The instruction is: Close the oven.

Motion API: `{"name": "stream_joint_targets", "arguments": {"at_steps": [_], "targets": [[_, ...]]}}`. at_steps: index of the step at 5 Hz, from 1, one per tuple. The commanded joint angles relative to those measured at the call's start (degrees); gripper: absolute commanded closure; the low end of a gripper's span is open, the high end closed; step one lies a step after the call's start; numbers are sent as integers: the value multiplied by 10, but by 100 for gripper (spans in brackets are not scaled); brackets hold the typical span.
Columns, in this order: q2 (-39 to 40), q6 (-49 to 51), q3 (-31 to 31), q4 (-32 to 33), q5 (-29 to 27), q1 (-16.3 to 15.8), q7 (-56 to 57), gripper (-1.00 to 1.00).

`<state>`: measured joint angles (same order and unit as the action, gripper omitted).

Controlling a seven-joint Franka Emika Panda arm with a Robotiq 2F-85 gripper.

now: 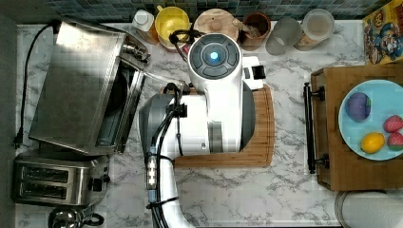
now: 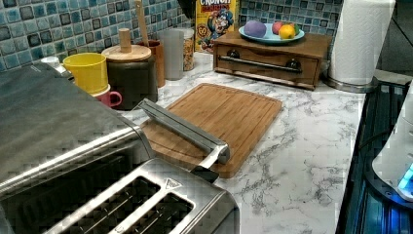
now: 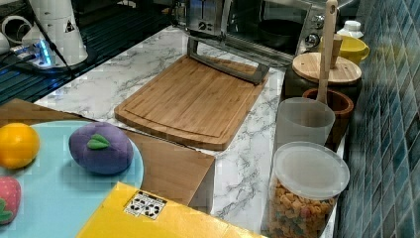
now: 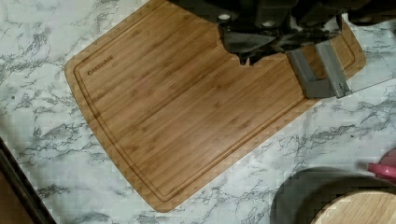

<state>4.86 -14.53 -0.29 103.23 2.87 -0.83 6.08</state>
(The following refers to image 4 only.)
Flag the glass oven door with handle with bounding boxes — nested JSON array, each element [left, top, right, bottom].
[[287, 39, 395, 99]]

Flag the bamboo cutting board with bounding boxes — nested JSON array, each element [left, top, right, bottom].
[[64, 0, 367, 214]]

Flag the black jar with wooden lid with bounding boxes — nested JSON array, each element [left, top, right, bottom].
[[270, 167, 395, 224]]

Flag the pink plastic object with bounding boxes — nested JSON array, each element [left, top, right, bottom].
[[367, 148, 396, 184]]

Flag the dark wooden shelf edge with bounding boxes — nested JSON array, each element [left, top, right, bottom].
[[1, 141, 56, 224]]

